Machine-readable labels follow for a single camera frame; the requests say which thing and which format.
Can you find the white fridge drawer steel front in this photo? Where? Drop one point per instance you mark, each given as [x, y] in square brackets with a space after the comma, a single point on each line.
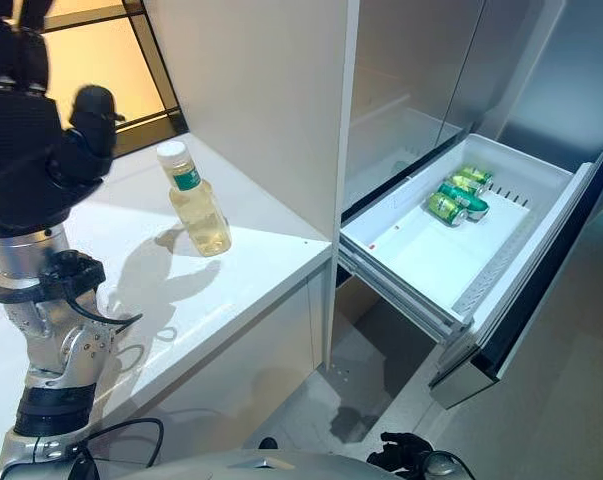
[421, 250]

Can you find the stainless steel fridge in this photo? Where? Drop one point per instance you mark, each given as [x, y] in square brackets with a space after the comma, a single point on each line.
[531, 75]

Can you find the teal green drink can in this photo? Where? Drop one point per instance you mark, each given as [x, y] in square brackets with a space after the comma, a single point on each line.
[468, 200]

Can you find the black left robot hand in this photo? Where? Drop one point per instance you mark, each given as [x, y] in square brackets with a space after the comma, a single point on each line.
[21, 150]

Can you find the grey robot torso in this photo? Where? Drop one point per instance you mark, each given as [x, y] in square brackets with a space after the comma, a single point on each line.
[261, 467]

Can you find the black window frame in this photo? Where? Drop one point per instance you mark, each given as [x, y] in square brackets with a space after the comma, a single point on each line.
[158, 65]

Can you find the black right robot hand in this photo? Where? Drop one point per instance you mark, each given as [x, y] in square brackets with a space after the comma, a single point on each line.
[398, 452]

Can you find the white tall cabinet panel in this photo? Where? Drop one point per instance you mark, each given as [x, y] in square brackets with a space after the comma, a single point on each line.
[261, 100]

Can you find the yellow tea bottle white cap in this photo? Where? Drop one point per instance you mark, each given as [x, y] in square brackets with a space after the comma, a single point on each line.
[201, 215]

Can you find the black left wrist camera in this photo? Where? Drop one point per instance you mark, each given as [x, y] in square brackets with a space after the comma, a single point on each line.
[76, 272]

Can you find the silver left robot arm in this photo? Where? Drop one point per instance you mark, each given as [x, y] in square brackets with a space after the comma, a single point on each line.
[31, 250]

